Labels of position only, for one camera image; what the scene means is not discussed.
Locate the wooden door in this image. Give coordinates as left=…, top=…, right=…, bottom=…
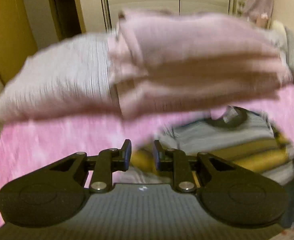
left=0, top=0, right=37, bottom=84

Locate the folded pink quilt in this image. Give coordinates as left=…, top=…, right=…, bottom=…
left=108, top=9, right=293, bottom=118

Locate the pink floral bed blanket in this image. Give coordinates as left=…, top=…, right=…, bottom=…
left=0, top=82, right=294, bottom=230

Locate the grey striped pillow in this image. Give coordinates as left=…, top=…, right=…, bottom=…
left=0, top=33, right=119, bottom=123

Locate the striped knit sweater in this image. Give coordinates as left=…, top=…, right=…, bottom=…
left=117, top=106, right=294, bottom=235

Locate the hanging pink garment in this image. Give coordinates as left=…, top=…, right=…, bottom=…
left=242, top=0, right=274, bottom=21

